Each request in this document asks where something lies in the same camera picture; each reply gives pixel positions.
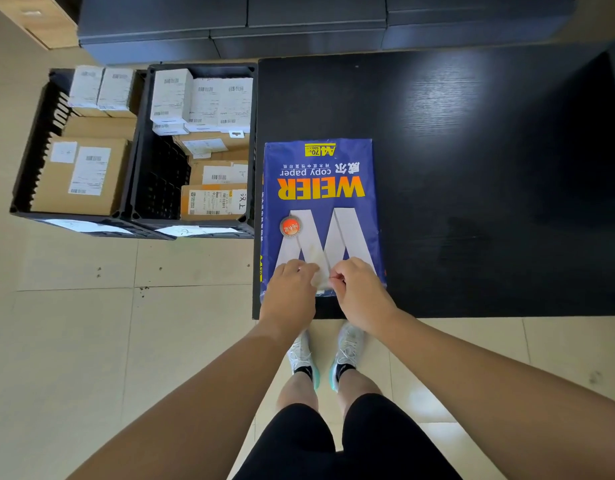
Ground person's left leg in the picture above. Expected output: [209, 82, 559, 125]
[276, 372, 320, 413]

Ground brown cardboard parcel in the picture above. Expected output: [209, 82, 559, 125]
[188, 160, 249, 186]
[173, 132, 250, 160]

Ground white paper crate label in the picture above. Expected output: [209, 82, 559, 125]
[154, 225, 239, 238]
[41, 219, 134, 236]

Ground tall white labelled carton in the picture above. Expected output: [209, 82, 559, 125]
[149, 69, 194, 125]

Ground flat brown cardboard box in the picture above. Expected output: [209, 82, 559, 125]
[62, 116, 137, 142]

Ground blue copy paper ream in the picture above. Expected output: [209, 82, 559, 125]
[259, 139, 387, 301]

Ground brown parcel with green-edged label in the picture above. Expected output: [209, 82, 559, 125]
[180, 184, 248, 222]

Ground person's right leg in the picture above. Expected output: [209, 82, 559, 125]
[336, 368, 384, 416]

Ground person's black shorts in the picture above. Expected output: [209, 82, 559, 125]
[232, 393, 464, 480]

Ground black plastic crate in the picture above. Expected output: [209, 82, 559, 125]
[119, 63, 258, 240]
[10, 68, 149, 240]

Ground person's left white sneaker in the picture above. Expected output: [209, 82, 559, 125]
[286, 330, 321, 391]

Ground person's leg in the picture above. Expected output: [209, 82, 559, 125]
[276, 372, 320, 413]
[336, 368, 384, 416]

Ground person's left hand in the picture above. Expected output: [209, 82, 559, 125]
[259, 260, 321, 336]

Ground person's right hand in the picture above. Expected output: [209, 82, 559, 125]
[329, 257, 400, 336]

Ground translucent white sticker strip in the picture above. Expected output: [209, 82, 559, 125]
[310, 246, 334, 291]

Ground light wooden cabinet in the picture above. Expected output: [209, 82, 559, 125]
[0, 0, 81, 50]

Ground person's right white sneaker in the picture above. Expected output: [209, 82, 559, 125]
[329, 322, 367, 393]

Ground person's white sneaker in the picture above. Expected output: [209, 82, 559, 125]
[286, 330, 321, 391]
[329, 322, 367, 393]

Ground person's left forearm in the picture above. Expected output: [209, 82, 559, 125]
[65, 319, 301, 480]

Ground dark grey sofa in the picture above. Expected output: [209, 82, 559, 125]
[77, 0, 579, 66]

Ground large brown cardboard box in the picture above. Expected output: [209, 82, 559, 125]
[30, 137, 131, 217]

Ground person's right forearm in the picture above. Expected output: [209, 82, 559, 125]
[375, 309, 615, 480]

